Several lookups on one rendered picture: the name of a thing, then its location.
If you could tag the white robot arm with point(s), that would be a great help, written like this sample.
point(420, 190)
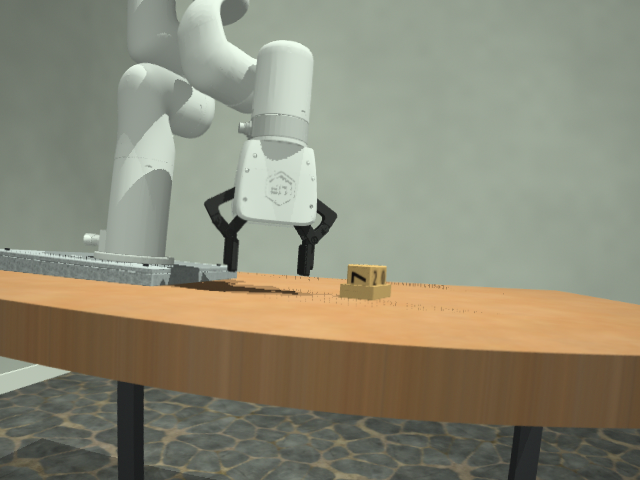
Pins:
point(150, 98)

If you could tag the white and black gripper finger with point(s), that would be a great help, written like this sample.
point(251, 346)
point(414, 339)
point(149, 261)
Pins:
point(231, 245)
point(311, 237)

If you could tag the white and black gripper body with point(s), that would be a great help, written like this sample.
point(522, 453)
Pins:
point(276, 182)

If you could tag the tan wooden number cube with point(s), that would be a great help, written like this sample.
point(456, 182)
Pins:
point(366, 275)
point(382, 275)

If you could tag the tan wooden calendar tray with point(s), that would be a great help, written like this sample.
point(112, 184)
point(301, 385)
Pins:
point(365, 292)

